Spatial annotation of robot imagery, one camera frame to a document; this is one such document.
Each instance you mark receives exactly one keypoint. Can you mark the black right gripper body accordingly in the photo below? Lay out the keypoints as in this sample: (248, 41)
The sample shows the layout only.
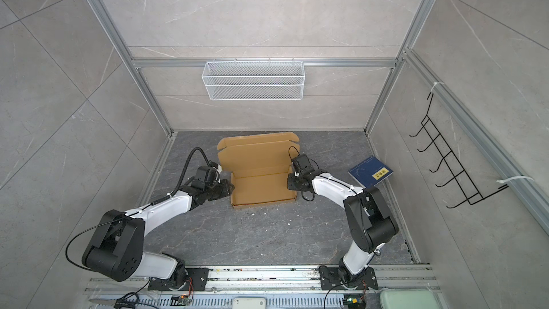
(294, 182)

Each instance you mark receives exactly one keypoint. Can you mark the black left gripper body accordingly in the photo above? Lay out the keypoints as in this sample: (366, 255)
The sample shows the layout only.
(218, 190)

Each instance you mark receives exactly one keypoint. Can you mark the brown cardboard box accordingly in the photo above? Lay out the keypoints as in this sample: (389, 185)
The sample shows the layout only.
(259, 166)

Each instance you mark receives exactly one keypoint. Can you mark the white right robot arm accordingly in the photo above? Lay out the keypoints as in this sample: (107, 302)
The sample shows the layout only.
(369, 218)

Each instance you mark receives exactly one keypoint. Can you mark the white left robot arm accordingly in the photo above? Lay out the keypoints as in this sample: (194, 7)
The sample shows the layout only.
(116, 249)

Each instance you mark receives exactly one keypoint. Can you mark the green box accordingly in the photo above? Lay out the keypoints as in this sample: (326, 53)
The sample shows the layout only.
(408, 299)

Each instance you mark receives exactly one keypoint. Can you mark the blue book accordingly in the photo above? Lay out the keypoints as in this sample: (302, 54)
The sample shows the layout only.
(370, 172)

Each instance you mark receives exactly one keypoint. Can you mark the white device bottom edge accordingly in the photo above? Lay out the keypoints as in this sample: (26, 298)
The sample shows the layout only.
(249, 303)

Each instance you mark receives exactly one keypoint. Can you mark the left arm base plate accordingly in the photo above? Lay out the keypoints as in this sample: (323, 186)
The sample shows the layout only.
(183, 280)

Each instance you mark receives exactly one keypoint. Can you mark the white wire mesh basket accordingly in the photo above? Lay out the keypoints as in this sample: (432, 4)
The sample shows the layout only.
(254, 80)

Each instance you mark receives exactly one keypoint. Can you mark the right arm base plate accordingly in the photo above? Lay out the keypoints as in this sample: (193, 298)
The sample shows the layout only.
(340, 279)

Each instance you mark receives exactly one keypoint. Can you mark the black wire hook rack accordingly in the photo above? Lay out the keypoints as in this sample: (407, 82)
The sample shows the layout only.
(469, 192)

